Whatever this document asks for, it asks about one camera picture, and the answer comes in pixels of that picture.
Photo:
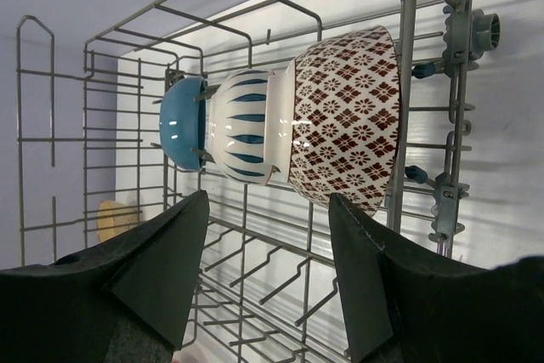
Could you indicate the grey wire dish rack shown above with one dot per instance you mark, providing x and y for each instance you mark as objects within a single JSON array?
[{"x": 267, "y": 289}]

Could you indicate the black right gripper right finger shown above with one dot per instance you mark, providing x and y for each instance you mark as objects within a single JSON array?
[{"x": 404, "y": 303}]

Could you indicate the white bowl orange rim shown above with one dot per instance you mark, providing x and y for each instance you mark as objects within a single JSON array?
[{"x": 236, "y": 122}]

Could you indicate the tan bowl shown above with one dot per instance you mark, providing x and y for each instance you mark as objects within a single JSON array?
[{"x": 115, "y": 218}]

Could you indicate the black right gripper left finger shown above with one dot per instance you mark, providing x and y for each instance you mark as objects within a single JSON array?
[{"x": 127, "y": 299}]

